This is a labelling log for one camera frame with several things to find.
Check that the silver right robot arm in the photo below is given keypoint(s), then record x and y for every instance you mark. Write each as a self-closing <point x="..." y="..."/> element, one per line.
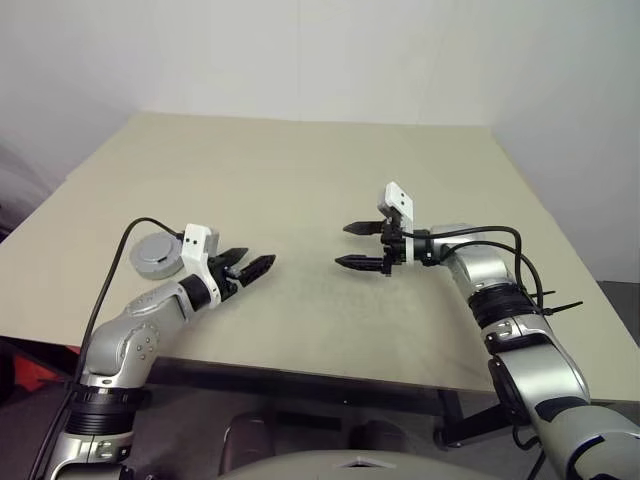
<point x="535" y="360"/>

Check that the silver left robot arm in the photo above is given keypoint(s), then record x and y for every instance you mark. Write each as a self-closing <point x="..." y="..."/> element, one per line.
<point x="115" y="340"/>

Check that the black table frame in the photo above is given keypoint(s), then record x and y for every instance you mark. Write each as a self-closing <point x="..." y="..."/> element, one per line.
<point x="300" y="387"/>

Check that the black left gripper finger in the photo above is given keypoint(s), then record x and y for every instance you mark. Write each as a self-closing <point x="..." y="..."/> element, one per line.
<point x="232" y="255"/>
<point x="257" y="267"/>

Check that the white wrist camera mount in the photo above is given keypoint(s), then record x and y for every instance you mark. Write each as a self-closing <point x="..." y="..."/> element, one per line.
<point x="195" y="245"/>
<point x="400" y="200"/>

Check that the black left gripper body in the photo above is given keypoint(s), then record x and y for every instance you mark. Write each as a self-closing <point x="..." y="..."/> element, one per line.
<point x="227" y="277"/>

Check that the dark grey rounded shape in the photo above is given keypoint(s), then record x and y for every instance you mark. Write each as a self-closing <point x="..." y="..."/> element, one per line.
<point x="248" y="435"/>

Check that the grey robot torso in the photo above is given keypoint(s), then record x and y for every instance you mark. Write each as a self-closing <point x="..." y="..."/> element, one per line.
<point x="325" y="467"/>

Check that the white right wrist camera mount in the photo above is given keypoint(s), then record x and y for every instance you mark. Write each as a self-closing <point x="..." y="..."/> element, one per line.
<point x="400" y="200"/>

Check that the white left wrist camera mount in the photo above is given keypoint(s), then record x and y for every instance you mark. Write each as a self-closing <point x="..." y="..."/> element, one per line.
<point x="195" y="245"/>

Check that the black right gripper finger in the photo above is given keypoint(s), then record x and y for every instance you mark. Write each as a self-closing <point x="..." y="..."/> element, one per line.
<point x="365" y="228"/>
<point x="362" y="263"/>

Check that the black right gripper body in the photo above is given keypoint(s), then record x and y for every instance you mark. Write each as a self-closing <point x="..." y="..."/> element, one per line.
<point x="392" y="245"/>

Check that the round silver metal part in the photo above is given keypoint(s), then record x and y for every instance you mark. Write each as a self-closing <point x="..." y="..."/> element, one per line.
<point x="152" y="252"/>

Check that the grey draped cover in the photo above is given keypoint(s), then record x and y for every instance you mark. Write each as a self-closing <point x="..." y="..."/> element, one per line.
<point x="25" y="190"/>

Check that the red object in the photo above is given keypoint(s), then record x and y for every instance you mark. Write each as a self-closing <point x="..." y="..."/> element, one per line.
<point x="42" y="372"/>

